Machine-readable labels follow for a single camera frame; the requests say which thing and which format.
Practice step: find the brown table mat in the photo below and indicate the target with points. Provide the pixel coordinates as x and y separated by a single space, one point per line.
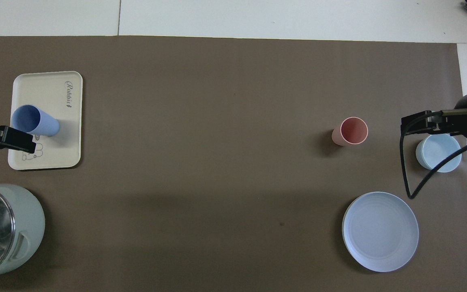
217 162

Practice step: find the light blue bowl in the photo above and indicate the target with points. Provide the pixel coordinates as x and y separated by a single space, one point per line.
436 152

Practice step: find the pale green cooking pot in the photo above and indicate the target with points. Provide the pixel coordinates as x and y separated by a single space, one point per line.
28 227

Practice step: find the cream rabbit print tray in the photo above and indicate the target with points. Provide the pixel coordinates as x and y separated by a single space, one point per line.
51 93

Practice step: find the pink plastic cup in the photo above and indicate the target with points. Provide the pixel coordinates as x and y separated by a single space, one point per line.
354 130

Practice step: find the blue plastic cup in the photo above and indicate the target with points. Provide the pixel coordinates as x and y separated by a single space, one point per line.
26 118

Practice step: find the blue plate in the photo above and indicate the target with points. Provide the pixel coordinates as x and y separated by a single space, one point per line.
379 231

